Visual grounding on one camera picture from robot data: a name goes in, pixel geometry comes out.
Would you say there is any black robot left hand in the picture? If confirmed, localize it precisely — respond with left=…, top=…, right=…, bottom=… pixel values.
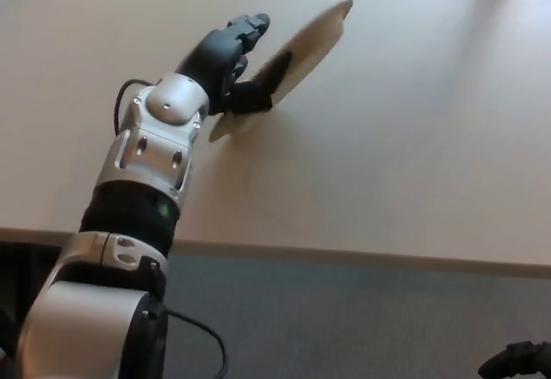
left=174, top=11, right=294, bottom=117

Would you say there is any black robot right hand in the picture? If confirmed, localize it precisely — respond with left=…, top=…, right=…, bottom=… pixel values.
left=477, top=340, right=551, bottom=379

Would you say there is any beige paper plate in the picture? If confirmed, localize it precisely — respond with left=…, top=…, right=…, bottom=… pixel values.
left=208, top=0, right=355, bottom=144

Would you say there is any black elbow cable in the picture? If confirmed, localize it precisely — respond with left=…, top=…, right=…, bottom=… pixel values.
left=164, top=308, right=228, bottom=379

